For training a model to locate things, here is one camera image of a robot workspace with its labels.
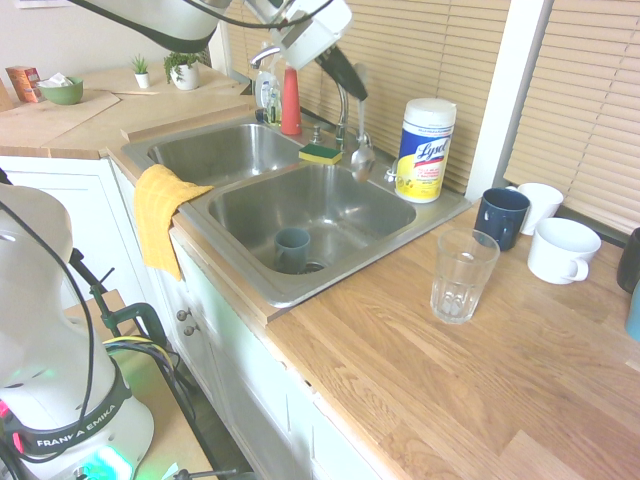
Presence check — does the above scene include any yellow green sponge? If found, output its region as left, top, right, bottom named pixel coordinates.
left=298, top=143, right=344, bottom=167

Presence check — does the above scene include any green table clamp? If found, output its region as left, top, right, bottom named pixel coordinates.
left=69, top=247, right=172, bottom=354

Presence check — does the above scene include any yellow dish cloth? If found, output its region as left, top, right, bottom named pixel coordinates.
left=133, top=163, right=215, bottom=282

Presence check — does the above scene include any stainless steel double sink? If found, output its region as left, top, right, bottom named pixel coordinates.
left=119, top=119, right=474, bottom=309

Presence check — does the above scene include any light blue cup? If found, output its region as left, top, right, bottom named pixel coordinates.
left=624, top=279, right=640, bottom=344

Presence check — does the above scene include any yellow and blue wire bundle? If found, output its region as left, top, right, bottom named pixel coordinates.
left=103, top=334, right=197, bottom=401

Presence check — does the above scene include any black mug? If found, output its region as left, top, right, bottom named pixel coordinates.
left=616, top=227, right=640, bottom=295

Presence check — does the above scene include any small green liquid bottle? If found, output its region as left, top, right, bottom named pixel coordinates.
left=264, top=89, right=284, bottom=126

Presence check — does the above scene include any green bowl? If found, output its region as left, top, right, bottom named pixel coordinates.
left=38, top=76, right=85, bottom=106

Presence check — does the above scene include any orange cardboard box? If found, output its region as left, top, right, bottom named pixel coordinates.
left=5, top=65, right=46, bottom=104

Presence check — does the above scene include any small spiky potted plant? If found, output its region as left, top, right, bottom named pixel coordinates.
left=130, top=53, right=151, bottom=90

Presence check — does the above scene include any thin wooden board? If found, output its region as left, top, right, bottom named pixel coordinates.
left=0, top=89, right=122, bottom=149

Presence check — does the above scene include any narrow beige window blind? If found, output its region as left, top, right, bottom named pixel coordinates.
left=503, top=0, right=640, bottom=236

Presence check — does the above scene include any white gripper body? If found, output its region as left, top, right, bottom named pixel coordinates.
left=269, top=17, right=346, bottom=72

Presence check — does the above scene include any tall white mug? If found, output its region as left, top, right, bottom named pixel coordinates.
left=504, top=182, right=565, bottom=236

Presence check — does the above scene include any chrome gooseneck faucet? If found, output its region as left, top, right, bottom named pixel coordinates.
left=248, top=45, right=351, bottom=151

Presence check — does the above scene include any clear drinking glass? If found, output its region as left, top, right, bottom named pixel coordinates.
left=430, top=228, right=502, bottom=326

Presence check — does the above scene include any grey-green mug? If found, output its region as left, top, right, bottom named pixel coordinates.
left=273, top=227, right=312, bottom=275

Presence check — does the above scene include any bushy potted plant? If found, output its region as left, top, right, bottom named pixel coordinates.
left=163, top=49, right=207, bottom=92

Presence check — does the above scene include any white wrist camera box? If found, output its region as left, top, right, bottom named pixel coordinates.
left=310, top=0, right=354, bottom=39

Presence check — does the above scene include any red cone bottle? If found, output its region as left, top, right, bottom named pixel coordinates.
left=279, top=67, right=304, bottom=136

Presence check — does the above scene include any metal spoon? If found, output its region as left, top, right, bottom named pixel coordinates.
left=349, top=62, right=377, bottom=184

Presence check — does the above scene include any clear dish soap bottle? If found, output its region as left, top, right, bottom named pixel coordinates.
left=253, top=53, right=282, bottom=110

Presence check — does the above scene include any white window frame post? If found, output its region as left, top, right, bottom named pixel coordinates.
left=464, top=0, right=551, bottom=199

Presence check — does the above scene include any wide white mug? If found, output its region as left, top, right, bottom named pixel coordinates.
left=527, top=217, right=603, bottom=285

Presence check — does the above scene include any Lysol wipes canister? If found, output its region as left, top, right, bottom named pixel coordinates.
left=394, top=97, right=459, bottom=204

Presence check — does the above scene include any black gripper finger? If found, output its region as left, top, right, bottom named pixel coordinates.
left=314, top=53, right=364, bottom=101
left=324, top=44, right=370, bottom=100

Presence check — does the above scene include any navy blue mug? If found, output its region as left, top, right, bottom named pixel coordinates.
left=474, top=187, right=531, bottom=252

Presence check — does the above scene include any white kitchen cabinet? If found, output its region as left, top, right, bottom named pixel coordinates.
left=0, top=154, right=396, bottom=480

